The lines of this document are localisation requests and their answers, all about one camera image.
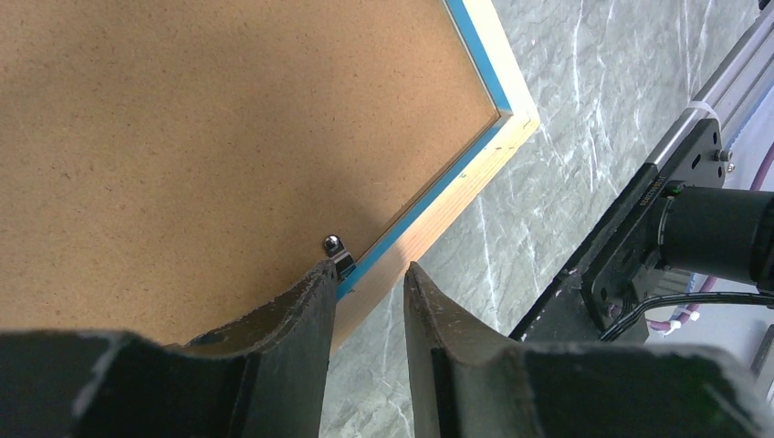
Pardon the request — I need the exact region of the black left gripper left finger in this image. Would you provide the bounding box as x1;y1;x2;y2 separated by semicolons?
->
1;261;338;437

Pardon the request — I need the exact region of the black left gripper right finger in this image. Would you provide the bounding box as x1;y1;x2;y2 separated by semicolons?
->
403;263;773;437

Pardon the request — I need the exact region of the blue picture frame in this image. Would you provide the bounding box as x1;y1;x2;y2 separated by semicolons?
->
1;1;539;346

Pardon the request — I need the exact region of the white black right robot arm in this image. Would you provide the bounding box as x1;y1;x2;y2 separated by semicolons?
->
650;187;773;295

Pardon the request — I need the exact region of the metal frame retaining clip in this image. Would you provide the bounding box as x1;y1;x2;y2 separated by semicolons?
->
322;235;356;281

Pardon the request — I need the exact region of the aluminium extrusion rail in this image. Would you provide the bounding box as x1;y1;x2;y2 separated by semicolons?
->
645;1;773;169

